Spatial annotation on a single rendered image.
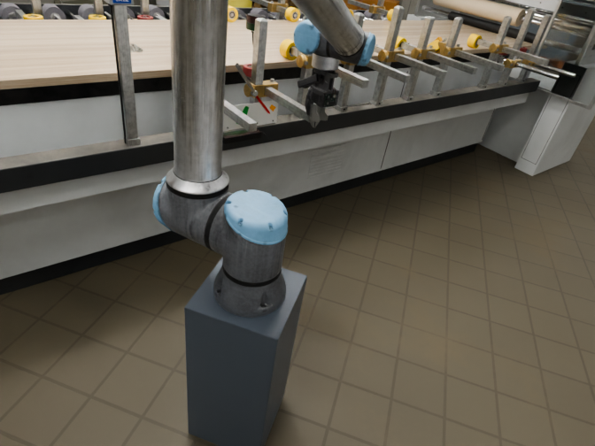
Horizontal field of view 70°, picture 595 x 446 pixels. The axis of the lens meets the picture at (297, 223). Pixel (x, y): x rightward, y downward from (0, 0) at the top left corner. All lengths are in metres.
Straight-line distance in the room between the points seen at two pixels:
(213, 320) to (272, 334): 0.15
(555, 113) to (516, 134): 0.41
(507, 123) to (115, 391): 3.52
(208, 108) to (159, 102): 0.93
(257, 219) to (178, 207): 0.20
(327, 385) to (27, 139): 1.40
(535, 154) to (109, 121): 3.14
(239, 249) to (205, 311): 0.21
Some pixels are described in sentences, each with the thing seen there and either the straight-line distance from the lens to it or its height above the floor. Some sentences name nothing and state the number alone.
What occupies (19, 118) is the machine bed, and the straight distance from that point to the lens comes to 1.75.
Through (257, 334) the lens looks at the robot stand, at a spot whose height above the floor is 0.59.
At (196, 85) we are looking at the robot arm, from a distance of 0.92.
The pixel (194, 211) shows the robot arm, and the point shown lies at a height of 0.83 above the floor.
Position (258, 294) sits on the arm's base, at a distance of 1.05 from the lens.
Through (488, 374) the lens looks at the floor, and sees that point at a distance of 2.02.
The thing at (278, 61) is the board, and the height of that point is 0.90.
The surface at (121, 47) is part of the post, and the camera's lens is 1.51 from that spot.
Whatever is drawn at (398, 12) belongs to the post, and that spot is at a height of 1.14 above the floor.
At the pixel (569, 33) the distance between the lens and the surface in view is 3.74.
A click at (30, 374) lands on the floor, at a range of 1.84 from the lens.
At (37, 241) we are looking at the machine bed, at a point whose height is 0.24.
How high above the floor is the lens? 1.41
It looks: 35 degrees down
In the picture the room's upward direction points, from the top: 9 degrees clockwise
